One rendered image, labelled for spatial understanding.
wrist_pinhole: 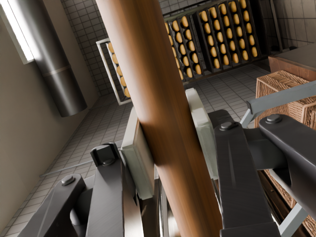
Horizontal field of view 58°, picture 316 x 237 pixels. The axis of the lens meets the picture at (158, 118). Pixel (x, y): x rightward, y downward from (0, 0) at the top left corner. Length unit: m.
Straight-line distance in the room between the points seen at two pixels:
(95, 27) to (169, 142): 5.09
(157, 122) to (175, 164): 0.03
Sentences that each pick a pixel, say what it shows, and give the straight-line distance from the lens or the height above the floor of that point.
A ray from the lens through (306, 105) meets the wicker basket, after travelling 1.26.
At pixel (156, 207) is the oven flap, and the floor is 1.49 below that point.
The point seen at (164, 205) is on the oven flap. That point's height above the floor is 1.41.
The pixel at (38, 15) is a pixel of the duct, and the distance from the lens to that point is 3.27.
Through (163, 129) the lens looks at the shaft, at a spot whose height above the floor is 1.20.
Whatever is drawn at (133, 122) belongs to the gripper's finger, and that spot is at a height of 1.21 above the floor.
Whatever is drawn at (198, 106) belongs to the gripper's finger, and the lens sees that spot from 0.15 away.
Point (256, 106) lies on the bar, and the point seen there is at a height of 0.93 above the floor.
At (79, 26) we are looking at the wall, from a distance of 5.29.
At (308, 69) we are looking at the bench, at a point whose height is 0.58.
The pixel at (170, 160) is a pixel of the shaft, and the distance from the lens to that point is 0.16.
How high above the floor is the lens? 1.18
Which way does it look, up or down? 5 degrees up
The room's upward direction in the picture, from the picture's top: 107 degrees counter-clockwise
